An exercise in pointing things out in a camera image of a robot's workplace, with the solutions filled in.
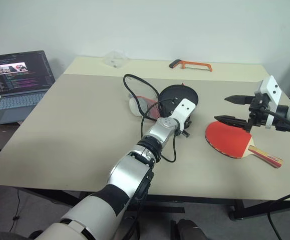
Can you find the red and black paddle case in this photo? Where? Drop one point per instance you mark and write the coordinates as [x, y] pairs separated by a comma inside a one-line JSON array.
[[182, 93]]

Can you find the clear plastic bag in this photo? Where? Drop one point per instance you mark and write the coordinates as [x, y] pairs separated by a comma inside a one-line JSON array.
[[116, 60]]

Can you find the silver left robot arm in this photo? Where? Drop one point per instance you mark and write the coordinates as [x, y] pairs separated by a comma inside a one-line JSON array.
[[129, 172]]

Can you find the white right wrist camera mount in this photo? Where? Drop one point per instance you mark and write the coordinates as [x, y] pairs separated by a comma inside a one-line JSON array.
[[270, 87]]

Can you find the dark rounded shape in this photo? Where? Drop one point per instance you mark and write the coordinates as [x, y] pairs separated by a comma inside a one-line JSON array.
[[189, 230]]

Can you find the red table tennis paddle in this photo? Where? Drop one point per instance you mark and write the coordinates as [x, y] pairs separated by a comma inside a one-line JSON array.
[[225, 137]]

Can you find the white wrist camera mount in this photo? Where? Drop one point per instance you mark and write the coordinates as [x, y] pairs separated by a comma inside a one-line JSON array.
[[184, 107], [270, 87]]

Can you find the black table frame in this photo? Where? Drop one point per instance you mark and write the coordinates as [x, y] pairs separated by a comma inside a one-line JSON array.
[[184, 199]]

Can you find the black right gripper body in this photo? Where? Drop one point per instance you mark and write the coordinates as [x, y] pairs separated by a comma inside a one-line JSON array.
[[258, 106]]

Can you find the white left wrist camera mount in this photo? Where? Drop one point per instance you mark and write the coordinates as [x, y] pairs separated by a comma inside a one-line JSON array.
[[184, 107]]

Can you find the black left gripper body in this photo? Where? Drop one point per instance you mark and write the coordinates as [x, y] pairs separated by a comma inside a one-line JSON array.
[[187, 123]]

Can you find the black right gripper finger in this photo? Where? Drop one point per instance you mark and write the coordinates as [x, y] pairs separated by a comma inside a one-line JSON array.
[[232, 120], [238, 99]]

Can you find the orange hacksaw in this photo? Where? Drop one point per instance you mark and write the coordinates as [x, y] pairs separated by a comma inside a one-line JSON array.
[[174, 63]]

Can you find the grey open laptop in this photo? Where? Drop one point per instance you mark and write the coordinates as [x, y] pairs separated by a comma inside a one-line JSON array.
[[17, 100]]

